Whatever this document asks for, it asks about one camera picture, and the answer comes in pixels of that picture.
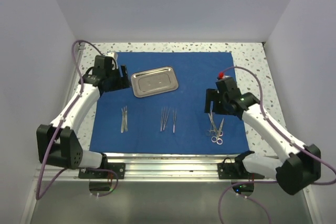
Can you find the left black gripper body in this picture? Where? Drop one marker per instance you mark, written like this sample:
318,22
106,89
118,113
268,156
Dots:
113,76

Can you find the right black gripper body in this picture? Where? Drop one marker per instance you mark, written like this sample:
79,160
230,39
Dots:
221,106

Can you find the steel instrument tray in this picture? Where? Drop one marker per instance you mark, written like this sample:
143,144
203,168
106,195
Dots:
153,82

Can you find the steel scalpel handle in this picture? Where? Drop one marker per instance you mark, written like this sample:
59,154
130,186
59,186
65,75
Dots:
125,116
122,124

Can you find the steel surgical scissors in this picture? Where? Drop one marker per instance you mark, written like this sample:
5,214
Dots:
217,138

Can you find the blue surgical cloth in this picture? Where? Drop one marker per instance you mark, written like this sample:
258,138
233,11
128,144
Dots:
196,72

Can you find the steel tweezers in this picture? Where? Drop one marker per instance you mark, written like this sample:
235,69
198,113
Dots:
162,118
167,112
174,119

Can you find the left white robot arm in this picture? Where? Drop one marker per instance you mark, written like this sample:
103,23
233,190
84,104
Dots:
57,141

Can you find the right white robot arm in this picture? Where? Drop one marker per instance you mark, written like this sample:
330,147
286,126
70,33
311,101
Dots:
295,166

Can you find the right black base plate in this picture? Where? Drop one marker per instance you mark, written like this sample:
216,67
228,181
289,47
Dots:
234,169

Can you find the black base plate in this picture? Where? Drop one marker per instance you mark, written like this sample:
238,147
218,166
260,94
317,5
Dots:
113,170
234,169

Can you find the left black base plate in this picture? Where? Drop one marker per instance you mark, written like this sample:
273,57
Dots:
113,170

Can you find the aluminium front rail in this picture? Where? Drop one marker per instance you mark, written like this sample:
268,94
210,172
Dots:
187,168

